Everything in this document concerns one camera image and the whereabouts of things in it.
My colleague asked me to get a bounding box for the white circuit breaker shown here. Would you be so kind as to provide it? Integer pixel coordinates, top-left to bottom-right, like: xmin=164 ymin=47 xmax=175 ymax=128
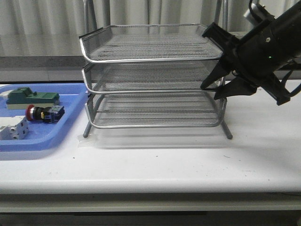
xmin=0 ymin=116 xmax=29 ymax=140

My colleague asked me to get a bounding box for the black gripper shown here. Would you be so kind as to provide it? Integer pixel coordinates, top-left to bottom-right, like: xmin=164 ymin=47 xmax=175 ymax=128
xmin=200 ymin=23 xmax=291 ymax=105

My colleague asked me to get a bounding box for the blue plastic tray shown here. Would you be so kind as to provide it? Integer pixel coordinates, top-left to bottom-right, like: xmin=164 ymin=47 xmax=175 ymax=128
xmin=0 ymin=83 xmax=87 ymax=161

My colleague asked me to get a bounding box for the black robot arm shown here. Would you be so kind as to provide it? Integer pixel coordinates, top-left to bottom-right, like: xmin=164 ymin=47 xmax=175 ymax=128
xmin=200 ymin=2 xmax=301 ymax=105

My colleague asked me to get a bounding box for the black camera cable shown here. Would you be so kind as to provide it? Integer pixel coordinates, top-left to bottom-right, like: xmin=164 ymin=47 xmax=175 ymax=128
xmin=279 ymin=70 xmax=301 ymax=97

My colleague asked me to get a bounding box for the red emergency stop button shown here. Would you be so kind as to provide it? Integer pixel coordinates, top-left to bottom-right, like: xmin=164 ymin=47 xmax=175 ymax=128
xmin=25 ymin=105 xmax=65 ymax=123

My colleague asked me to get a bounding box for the green switch module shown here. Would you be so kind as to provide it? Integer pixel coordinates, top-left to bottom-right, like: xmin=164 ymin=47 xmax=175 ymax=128
xmin=6 ymin=87 xmax=60 ymax=110

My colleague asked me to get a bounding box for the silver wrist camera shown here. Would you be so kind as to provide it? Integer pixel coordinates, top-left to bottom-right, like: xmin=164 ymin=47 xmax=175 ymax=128
xmin=244 ymin=1 xmax=267 ymax=26

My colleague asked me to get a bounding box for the silver wire rack frame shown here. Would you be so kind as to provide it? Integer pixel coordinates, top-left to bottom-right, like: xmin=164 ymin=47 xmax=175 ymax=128
xmin=82 ymin=0 xmax=233 ymax=140

